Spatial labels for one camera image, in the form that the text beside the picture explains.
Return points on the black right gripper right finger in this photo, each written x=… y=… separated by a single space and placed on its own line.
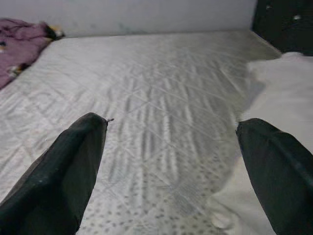
x=281 y=176

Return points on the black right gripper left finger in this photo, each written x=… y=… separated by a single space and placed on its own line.
x=53 y=183

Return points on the white pillow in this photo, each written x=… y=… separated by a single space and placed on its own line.
x=281 y=93

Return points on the white quilted mattress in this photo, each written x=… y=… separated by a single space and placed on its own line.
x=146 y=85

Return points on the purple printed blanket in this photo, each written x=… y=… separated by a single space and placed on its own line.
x=17 y=49

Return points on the black tufted headboard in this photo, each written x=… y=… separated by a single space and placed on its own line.
x=281 y=29

